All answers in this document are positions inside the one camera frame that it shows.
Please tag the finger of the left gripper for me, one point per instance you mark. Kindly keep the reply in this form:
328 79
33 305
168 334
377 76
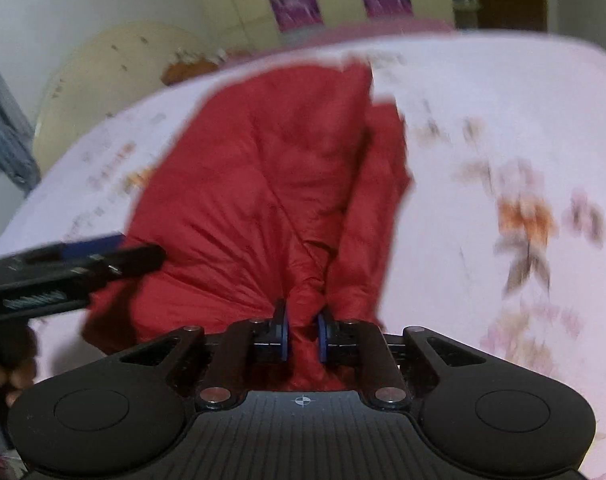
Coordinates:
90 245
113 262

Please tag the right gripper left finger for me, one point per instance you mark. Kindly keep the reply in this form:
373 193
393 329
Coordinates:
248 356

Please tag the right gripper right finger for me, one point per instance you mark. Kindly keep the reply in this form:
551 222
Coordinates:
377 360

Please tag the red quilted jacket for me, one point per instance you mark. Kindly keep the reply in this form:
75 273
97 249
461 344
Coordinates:
283 189

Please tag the person's left hand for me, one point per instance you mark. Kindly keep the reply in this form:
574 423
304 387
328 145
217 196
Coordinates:
18 352

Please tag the grey curtain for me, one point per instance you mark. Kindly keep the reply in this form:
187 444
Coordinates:
16 158

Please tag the cream wooden headboard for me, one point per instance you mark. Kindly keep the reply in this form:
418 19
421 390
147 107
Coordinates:
108 73

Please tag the white floral bed quilt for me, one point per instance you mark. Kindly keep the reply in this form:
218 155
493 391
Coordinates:
501 240

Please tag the pink bed sheet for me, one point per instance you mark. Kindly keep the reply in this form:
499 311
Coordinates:
400 26

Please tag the purple poster lower left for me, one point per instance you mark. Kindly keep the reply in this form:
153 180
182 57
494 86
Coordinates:
295 14

